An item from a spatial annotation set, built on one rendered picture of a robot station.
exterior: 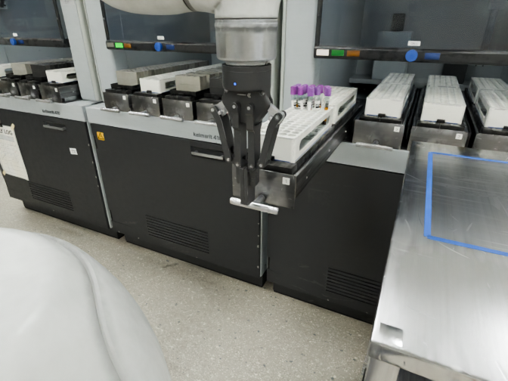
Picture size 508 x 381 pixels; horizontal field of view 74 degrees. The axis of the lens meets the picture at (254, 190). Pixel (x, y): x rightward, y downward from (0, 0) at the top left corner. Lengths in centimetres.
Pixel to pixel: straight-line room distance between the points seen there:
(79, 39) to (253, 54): 130
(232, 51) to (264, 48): 4
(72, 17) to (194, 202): 92
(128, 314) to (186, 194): 127
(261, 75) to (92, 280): 41
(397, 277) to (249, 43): 35
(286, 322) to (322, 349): 17
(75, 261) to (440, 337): 29
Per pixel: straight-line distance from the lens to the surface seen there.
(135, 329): 18
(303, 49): 115
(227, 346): 136
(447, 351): 34
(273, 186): 65
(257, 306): 149
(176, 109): 132
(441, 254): 45
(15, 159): 230
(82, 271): 17
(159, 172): 148
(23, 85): 198
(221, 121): 57
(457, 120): 107
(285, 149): 65
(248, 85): 51
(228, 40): 51
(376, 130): 104
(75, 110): 173
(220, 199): 134
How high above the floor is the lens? 106
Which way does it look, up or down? 26 degrees down
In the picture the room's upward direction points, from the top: straight up
